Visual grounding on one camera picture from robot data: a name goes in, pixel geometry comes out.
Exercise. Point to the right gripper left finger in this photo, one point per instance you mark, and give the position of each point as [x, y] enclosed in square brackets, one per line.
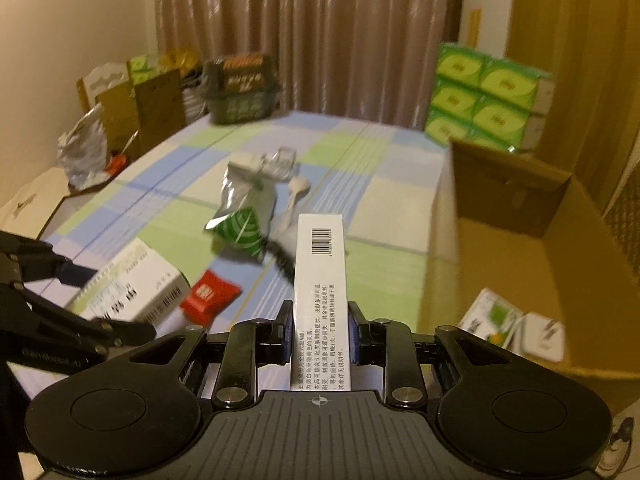
[252, 344]

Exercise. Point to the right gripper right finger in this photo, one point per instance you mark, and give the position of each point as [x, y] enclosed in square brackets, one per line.
[396, 350]

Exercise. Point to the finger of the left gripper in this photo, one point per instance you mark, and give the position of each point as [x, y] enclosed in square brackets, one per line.
[72, 274]
[127, 332]

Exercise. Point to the green white medicine box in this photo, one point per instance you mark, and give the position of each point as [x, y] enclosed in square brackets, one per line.
[137, 285]

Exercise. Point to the red sachet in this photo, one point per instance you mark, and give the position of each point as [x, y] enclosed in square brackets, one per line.
[208, 297]

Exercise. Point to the long white barcode box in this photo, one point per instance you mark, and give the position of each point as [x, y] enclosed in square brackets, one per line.
[320, 353]

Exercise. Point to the green white spray box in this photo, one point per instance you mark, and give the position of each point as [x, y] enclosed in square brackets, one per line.
[492, 318]

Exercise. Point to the silver green foil bag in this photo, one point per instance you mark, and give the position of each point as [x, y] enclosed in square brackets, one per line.
[247, 203]

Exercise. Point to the white power adapter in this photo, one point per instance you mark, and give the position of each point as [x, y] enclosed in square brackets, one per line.
[539, 337]

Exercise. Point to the cream plastic spoon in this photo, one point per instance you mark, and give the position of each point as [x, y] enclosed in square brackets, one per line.
[298, 187]

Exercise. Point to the clear plastic tray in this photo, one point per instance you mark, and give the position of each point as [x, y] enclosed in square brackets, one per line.
[285, 241]

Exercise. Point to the crumpled silver bag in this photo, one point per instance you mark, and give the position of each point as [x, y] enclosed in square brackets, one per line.
[82, 152]

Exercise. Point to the checkered tablecloth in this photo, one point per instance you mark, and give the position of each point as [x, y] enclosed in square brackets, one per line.
[380, 179]

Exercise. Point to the open brown carton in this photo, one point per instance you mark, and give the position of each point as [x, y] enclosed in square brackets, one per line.
[153, 110]

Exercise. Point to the large cardboard box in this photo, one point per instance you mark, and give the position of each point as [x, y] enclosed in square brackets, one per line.
[529, 232]

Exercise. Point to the white carved chair back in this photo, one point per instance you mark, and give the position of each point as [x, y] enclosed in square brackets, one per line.
[100, 79]

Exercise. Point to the yellow plastic bag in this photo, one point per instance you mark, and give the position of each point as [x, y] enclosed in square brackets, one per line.
[186, 62]

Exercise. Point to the dark green food package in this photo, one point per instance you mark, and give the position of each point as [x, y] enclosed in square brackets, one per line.
[240, 88]

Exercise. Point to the green tissue pack stack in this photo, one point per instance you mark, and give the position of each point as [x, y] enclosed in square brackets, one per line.
[494, 102]

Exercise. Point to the quilted chair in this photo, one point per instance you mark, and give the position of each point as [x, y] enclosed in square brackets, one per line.
[623, 219]

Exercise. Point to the brown curtain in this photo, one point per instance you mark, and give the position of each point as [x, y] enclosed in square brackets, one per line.
[368, 59]

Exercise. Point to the wooden door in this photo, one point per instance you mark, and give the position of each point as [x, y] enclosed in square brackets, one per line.
[591, 47]

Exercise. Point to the orange handled tool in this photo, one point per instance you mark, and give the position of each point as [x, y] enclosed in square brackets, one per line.
[119, 161]

